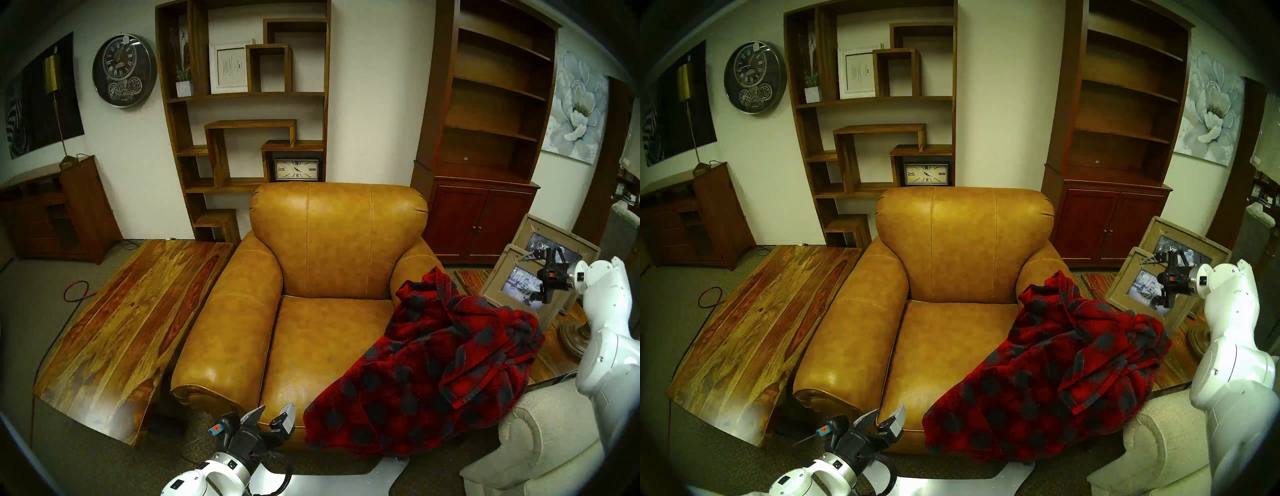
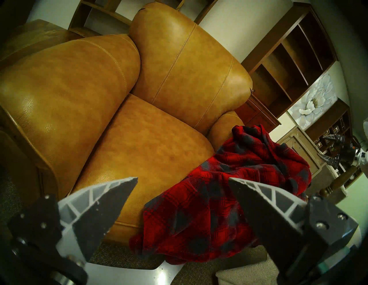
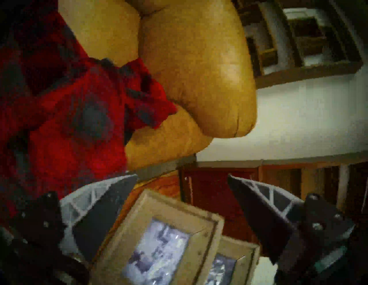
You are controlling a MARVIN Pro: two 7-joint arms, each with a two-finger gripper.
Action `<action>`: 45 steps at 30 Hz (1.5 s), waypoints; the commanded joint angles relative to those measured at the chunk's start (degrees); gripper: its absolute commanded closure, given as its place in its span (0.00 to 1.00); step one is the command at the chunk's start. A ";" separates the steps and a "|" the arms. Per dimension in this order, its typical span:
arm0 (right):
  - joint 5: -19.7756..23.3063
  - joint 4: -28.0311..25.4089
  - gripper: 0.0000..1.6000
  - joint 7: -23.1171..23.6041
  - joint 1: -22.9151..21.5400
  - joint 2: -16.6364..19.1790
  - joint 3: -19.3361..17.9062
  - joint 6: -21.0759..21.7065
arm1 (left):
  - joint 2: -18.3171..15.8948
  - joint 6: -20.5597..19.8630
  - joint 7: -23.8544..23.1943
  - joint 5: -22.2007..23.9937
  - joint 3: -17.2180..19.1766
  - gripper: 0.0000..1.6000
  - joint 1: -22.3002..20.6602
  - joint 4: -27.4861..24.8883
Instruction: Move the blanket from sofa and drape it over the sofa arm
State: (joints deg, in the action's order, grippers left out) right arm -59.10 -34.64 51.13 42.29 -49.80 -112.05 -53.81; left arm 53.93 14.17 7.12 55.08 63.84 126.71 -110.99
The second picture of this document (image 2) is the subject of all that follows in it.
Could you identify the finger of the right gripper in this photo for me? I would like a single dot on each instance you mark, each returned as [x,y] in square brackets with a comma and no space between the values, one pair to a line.
[330,161]
[336,138]

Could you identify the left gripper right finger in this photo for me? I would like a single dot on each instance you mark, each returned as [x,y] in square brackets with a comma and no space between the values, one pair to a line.
[279,229]

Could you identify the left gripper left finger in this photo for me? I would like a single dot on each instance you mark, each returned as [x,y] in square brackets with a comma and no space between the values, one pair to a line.
[95,212]

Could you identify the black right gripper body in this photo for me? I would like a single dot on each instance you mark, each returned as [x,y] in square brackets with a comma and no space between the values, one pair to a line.
[348,154]

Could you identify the red plaid fleece blanket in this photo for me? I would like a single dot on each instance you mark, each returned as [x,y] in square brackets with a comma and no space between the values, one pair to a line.
[218,195]

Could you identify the grey upholstered chair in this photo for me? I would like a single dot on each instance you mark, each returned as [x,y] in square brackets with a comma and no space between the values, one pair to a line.
[325,178]

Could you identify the dark cubby shelf unit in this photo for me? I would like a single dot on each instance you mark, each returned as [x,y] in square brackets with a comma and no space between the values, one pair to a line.
[330,120]

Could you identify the turned wooden lamp base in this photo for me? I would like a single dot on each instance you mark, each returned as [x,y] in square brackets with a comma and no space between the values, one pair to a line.
[339,181]

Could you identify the white flower canvas painting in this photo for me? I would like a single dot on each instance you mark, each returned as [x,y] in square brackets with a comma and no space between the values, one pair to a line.
[314,102]

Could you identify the beige upholstered cushion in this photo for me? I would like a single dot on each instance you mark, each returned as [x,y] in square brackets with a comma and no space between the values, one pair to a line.
[247,273]

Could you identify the tan leather armchair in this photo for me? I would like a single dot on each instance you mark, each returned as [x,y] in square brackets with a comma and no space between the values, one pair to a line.
[143,143]

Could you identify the dark cherry hutch bookcase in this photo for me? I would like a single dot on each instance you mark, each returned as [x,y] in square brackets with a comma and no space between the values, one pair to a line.
[276,57]

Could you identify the rustic wooden coffee table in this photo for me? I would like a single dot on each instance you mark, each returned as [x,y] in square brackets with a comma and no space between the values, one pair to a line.
[31,37]

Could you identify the large grey wooden picture frame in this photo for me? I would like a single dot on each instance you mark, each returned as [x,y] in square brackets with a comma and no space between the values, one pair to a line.
[302,146]

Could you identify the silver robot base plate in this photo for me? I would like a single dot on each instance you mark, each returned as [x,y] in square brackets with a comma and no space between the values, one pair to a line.
[120,274]

